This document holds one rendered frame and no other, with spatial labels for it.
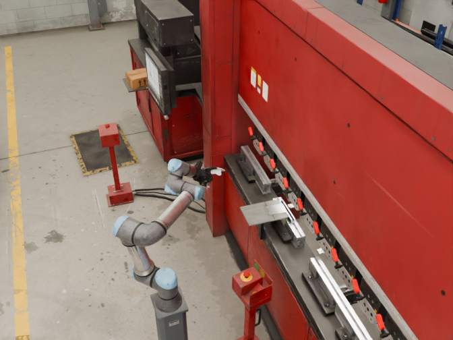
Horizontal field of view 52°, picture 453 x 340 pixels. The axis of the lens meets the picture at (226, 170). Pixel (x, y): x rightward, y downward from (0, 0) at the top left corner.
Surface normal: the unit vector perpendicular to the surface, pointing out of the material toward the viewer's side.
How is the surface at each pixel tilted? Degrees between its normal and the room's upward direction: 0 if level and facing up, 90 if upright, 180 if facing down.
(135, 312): 0
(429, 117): 90
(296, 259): 0
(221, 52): 90
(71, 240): 0
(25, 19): 90
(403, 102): 90
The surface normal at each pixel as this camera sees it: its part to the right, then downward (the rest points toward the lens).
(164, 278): 0.12, -0.76
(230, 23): 0.30, 0.57
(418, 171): -0.95, 0.18
